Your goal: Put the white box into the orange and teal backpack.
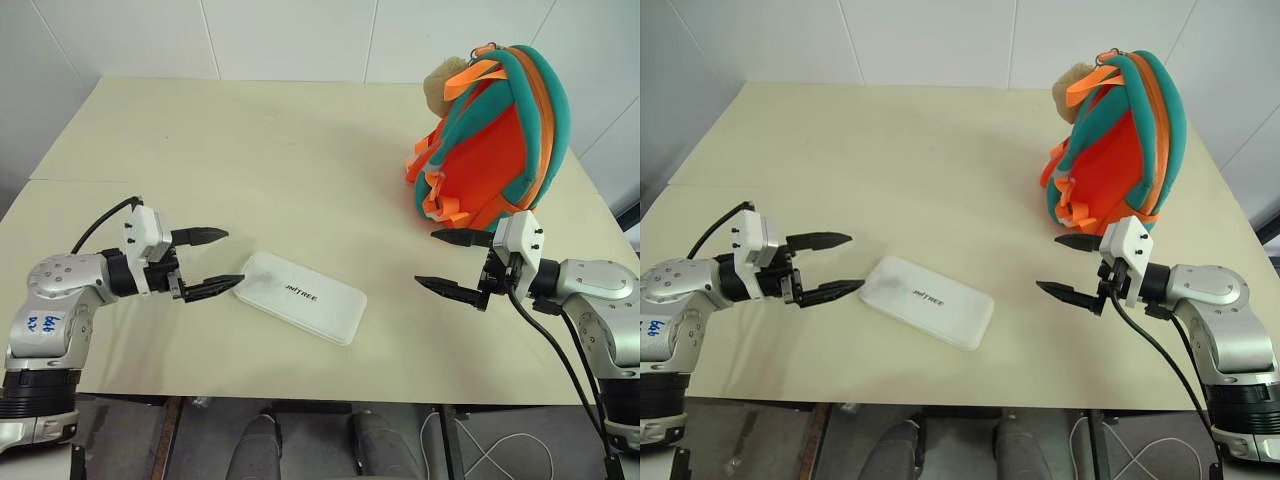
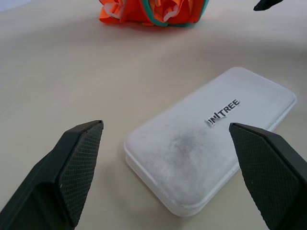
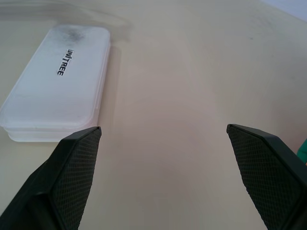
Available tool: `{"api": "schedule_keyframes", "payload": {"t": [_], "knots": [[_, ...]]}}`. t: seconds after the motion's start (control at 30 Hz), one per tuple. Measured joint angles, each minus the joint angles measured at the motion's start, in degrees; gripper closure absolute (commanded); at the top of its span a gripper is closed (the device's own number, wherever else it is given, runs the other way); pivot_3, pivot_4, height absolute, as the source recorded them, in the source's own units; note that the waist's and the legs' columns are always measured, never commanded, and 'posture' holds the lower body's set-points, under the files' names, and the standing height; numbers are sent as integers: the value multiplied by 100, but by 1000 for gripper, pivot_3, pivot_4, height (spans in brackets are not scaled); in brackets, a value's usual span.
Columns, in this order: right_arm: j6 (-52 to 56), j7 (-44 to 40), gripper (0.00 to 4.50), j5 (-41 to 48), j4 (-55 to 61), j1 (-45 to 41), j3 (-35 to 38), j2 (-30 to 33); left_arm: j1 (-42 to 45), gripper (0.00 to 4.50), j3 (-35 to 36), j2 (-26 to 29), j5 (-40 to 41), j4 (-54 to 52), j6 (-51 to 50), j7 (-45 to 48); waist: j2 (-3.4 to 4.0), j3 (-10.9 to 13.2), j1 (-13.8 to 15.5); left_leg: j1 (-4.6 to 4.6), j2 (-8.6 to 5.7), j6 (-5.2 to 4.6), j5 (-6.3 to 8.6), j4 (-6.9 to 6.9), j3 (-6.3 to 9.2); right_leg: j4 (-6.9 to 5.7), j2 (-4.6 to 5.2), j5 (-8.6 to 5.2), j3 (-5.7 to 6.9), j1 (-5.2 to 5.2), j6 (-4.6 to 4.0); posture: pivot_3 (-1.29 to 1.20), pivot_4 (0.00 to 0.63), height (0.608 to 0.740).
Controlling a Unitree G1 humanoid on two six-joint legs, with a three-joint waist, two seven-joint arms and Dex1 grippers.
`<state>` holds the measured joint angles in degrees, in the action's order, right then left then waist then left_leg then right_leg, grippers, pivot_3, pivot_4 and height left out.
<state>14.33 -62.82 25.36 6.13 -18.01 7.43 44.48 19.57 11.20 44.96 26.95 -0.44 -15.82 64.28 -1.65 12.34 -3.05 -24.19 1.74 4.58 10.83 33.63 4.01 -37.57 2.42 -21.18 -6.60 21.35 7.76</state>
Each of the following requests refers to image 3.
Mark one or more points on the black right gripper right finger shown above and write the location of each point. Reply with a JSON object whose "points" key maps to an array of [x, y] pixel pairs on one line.
{"points": [[271, 177]]}

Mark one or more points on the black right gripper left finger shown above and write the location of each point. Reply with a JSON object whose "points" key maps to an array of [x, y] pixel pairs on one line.
{"points": [[60, 182]]}

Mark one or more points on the translucent white plastic box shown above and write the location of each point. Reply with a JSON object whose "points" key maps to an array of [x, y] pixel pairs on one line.
{"points": [[57, 79]]}

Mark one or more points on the green object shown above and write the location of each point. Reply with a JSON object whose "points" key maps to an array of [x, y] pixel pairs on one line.
{"points": [[303, 151]]}

